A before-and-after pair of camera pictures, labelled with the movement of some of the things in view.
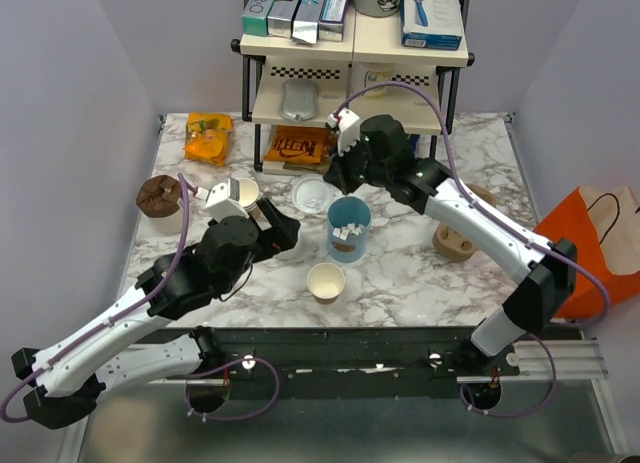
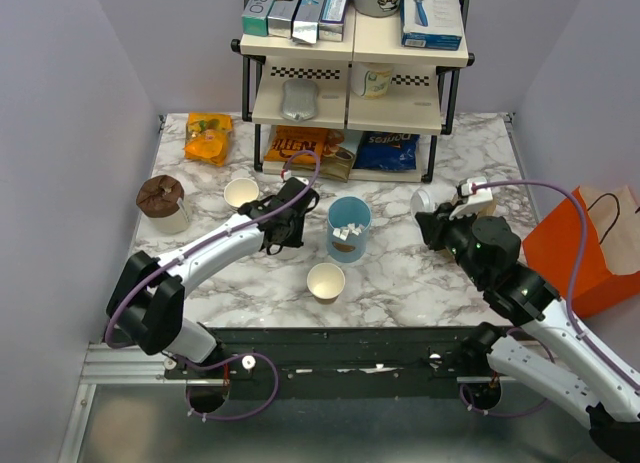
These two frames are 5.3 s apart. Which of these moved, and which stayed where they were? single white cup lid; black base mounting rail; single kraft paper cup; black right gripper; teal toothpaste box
Moved: single white cup lid; black right gripper
Stayed: teal toothpaste box; single kraft paper cup; black base mounting rail
